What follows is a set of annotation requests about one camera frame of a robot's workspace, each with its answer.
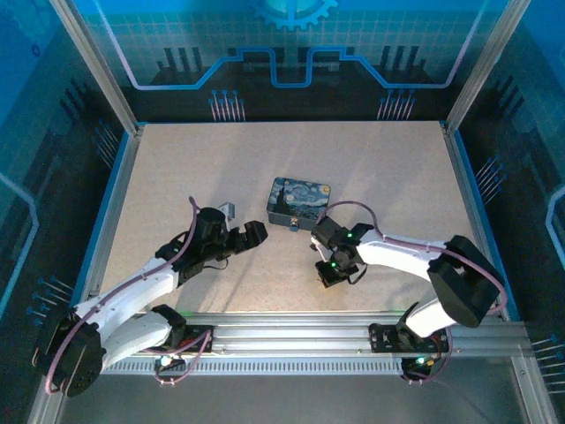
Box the slotted grey cable duct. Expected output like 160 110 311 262
101 356 410 377

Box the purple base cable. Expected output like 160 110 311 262
152 330 214 388
402 329 455 386

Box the starry night print tin box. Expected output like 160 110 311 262
266 177 335 230

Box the aluminium side rail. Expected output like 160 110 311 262
81 125 145 304

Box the aluminium frame post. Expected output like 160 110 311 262
444 0 527 134
49 0 143 134

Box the aluminium front rail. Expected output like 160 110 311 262
87 310 531 355

